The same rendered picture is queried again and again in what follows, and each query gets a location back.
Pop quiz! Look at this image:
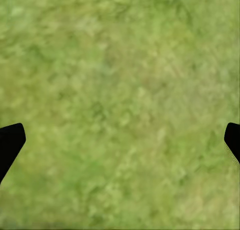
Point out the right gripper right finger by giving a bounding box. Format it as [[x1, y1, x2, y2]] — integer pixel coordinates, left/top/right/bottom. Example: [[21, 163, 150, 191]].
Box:
[[224, 123, 240, 163]]

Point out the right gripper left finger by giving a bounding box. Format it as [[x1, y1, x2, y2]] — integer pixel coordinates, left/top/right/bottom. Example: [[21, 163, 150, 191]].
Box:
[[0, 123, 26, 183]]

